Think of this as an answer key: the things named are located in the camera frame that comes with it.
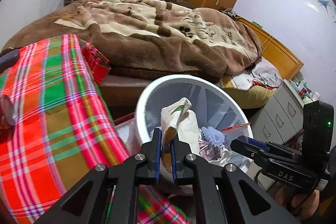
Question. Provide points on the person's right hand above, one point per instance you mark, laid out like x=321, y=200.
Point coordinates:
x=282, y=193

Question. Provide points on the yellow pillow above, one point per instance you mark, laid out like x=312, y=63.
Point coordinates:
x=252, y=98

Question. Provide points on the crumpled pink wrapper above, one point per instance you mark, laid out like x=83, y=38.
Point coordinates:
x=212, y=151

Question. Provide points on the pale blue fluffy cloth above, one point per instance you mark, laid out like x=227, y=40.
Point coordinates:
x=214, y=134

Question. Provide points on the brown cream blanket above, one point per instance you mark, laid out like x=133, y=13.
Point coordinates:
x=157, y=43

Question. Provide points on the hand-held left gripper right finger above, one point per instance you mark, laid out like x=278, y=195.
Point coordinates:
x=173, y=163

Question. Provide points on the red-edged clear plastic bag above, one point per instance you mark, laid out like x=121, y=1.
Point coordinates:
x=236, y=128

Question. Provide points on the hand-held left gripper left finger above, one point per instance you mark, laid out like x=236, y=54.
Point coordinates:
x=157, y=158

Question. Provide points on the plaid tablecloth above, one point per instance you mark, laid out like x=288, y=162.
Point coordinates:
x=52, y=108

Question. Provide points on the wooden headboard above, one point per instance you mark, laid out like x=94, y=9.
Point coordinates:
x=278, y=53

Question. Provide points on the white patterned cloth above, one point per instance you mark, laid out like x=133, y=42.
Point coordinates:
x=265, y=74

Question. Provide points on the white trash bin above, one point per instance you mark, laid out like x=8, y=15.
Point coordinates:
x=147, y=98

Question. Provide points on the grey drawer cabinet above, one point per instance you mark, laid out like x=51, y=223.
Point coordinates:
x=281, y=111

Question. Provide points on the white green packet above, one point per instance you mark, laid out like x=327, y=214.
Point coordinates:
x=176, y=113

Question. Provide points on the blue wall sticker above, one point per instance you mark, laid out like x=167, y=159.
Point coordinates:
x=324, y=5

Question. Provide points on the brown bed base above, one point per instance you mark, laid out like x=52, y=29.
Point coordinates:
x=123, y=90

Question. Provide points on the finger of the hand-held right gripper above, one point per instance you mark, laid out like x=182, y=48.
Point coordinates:
x=252, y=142
x=244, y=148

